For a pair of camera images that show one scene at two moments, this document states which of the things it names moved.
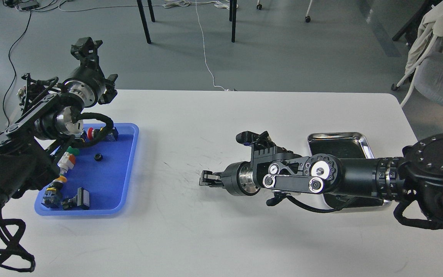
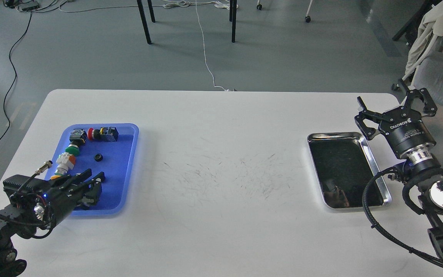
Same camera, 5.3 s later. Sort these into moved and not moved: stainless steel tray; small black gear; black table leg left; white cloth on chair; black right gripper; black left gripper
Moved: black right gripper; black left gripper
Not moved: small black gear; white cloth on chair; black table leg left; stainless steel tray
